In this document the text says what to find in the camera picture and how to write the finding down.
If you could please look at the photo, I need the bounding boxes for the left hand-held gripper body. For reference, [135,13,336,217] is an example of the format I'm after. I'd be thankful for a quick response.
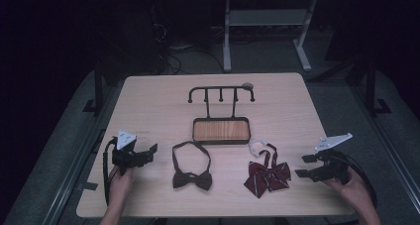
[111,129,148,177]

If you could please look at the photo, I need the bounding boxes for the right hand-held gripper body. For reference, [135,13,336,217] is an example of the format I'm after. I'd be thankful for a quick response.
[310,133,354,185]

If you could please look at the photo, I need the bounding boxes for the dark red striped bow tie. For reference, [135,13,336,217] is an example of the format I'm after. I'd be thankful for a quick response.
[243,138,292,199]

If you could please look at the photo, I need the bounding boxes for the black bow tie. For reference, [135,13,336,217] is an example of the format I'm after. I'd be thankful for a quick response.
[171,141,213,191]

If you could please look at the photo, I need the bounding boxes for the black rack with wooden tray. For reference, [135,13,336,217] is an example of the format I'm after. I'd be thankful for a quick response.
[187,84,256,146]

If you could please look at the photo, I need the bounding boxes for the person's left hand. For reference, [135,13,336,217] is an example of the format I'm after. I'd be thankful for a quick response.
[108,166,136,207]

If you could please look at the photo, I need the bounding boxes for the person's right hand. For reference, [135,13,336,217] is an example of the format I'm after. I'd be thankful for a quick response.
[324,169,370,210]

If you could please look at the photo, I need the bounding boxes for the grey tape strip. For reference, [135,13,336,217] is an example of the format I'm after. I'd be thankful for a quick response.
[76,181,99,191]

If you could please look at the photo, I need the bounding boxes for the black metal stand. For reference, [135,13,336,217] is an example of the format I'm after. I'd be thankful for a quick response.
[82,57,104,115]
[365,53,392,116]

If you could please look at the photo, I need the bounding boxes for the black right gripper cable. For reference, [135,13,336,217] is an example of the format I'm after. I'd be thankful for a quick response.
[330,151,378,210]

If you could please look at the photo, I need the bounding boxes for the black floor cables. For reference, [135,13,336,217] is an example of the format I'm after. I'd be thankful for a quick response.
[162,46,226,76]

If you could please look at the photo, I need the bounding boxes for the white metal table frame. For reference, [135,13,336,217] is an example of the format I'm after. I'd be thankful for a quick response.
[222,0,319,72]

